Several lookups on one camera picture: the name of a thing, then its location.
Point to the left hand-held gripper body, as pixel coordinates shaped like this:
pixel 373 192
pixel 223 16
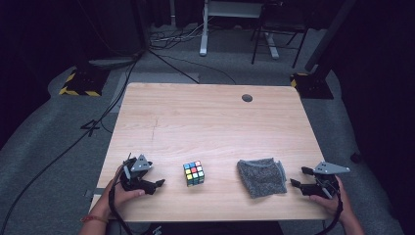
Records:
pixel 138 164

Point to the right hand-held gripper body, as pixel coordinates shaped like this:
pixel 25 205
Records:
pixel 326 169

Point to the grey fluffy cloth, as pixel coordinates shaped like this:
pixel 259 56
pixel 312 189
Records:
pixel 261 178

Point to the colourful puzzle cube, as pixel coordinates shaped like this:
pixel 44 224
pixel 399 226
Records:
pixel 194 173

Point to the person's left hand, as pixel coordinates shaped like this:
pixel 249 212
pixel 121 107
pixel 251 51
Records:
pixel 120 197

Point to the person's right hand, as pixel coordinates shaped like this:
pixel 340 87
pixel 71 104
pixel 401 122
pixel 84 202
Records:
pixel 339 205

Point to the person's dark clothing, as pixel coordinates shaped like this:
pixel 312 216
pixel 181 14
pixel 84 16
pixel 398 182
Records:
pixel 221 228

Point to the black yellow striped stand base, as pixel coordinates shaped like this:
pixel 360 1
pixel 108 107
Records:
pixel 313 86
pixel 84 81

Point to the grey round table grommet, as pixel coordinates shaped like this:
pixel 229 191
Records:
pixel 247 98

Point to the dark slanted pole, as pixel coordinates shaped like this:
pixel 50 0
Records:
pixel 329 36

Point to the black chair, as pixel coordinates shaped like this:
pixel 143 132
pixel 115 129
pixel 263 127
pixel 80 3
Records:
pixel 280 23

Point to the white desk frame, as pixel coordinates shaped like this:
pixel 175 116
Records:
pixel 204 32

